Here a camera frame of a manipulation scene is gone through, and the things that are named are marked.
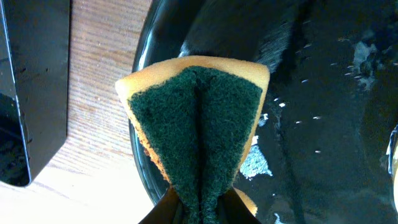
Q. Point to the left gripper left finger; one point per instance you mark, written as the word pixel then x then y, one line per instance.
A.
pixel 169 210

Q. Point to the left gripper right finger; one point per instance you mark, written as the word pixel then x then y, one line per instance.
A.
pixel 232 210

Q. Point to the green and yellow sponge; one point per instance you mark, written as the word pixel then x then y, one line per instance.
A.
pixel 195 117

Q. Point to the yellow plate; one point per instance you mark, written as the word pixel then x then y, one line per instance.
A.
pixel 392 154

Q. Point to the black round tray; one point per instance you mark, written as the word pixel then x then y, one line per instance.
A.
pixel 319 153

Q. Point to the black rectangular tray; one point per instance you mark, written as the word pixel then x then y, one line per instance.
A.
pixel 35 46

